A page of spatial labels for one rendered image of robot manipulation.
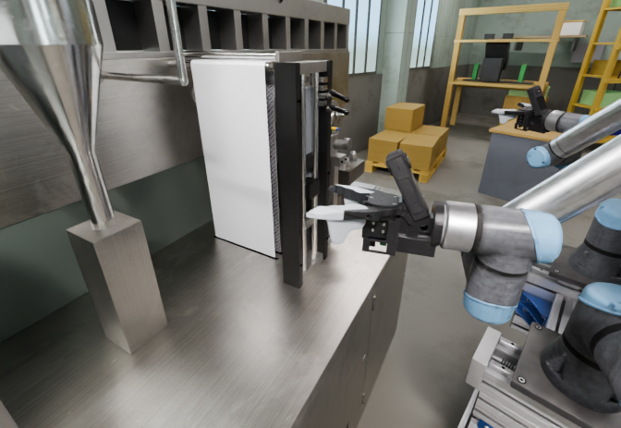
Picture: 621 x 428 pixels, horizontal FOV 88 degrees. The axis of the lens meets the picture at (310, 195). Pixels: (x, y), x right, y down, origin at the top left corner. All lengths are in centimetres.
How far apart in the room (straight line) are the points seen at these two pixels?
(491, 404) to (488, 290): 53
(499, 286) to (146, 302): 65
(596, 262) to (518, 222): 80
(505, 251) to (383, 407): 131
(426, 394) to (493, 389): 85
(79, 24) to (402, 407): 171
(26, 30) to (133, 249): 37
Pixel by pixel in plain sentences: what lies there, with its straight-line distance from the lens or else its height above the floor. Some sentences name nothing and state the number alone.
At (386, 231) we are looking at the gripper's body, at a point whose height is 120.
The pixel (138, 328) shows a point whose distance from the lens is 78.
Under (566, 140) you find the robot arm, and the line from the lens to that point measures 132.
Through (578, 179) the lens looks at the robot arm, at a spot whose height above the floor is 127.
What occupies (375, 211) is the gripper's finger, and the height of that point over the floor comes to 125.
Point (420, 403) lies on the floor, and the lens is 180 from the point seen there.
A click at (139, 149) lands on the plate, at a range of 97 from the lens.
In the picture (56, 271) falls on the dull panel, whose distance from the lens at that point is 96.
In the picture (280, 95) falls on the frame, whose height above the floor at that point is 138.
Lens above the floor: 147
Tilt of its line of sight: 25 degrees down
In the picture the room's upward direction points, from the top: straight up
